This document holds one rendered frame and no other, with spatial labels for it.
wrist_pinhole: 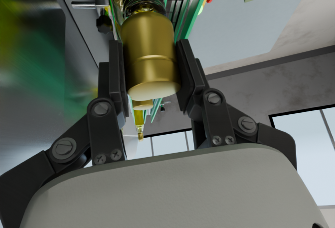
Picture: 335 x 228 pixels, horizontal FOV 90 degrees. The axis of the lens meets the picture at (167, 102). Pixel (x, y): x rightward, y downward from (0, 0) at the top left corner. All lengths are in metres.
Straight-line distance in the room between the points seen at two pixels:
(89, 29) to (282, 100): 3.17
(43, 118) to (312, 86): 3.57
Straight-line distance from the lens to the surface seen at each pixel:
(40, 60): 0.26
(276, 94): 3.40
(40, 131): 0.24
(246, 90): 3.31
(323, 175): 3.51
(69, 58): 0.45
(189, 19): 0.44
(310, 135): 3.44
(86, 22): 0.54
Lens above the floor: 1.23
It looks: 15 degrees down
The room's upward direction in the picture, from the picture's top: 172 degrees clockwise
